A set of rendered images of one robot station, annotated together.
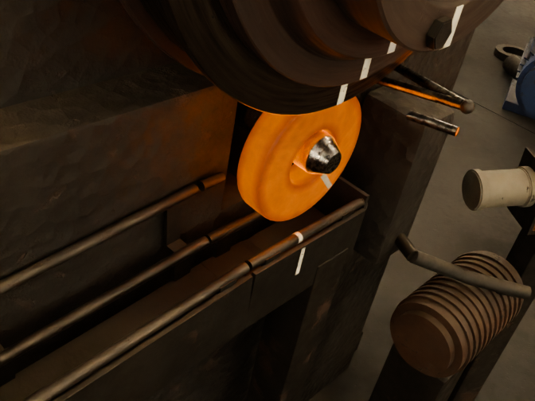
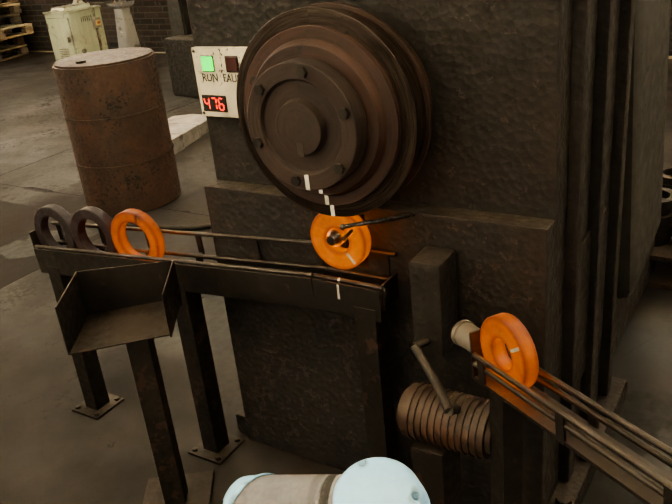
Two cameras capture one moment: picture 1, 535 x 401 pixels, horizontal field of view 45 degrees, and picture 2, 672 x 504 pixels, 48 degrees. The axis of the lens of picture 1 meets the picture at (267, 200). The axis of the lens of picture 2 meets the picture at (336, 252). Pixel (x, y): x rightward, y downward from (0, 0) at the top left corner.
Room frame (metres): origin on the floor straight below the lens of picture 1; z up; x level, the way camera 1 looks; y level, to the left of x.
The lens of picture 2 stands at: (0.45, -1.69, 1.53)
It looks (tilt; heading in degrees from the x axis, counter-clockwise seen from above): 24 degrees down; 86
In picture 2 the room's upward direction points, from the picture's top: 6 degrees counter-clockwise
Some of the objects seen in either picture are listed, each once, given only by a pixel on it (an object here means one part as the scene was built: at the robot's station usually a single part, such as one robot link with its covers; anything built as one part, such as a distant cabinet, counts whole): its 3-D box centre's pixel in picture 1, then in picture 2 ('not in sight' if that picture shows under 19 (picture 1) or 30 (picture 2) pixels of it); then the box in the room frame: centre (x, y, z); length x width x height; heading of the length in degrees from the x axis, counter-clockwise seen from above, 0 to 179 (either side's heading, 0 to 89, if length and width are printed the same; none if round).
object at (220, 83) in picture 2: not in sight; (237, 83); (0.37, 0.27, 1.15); 0.26 x 0.02 x 0.18; 142
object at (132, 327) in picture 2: not in sight; (145, 398); (0.00, 0.10, 0.36); 0.26 x 0.20 x 0.72; 177
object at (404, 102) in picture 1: (384, 173); (435, 300); (0.77, -0.15, 0.68); 0.11 x 0.08 x 0.24; 52
